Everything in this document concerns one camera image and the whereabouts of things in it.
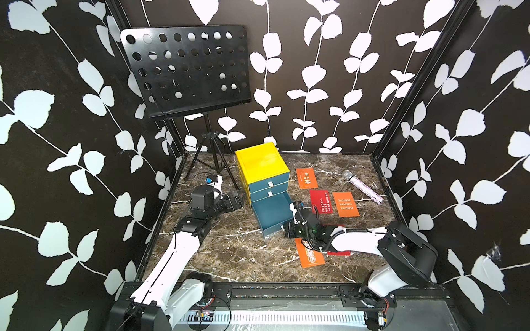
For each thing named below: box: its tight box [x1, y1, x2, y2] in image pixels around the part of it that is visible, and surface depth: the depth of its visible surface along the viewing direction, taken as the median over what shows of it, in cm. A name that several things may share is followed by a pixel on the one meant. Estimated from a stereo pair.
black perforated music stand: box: [120, 24, 252, 191], surface depth 72 cm
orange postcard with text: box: [332, 191, 361, 218], surface depth 102 cm
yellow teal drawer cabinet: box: [235, 141, 295, 223], surface depth 90 cm
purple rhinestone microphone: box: [341, 169, 385, 205], surface depth 106 cm
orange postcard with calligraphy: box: [295, 167, 319, 190], surface depth 113 cm
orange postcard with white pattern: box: [294, 237, 326, 269], surface depth 85 cm
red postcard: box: [309, 189, 334, 215], surface depth 103 cm
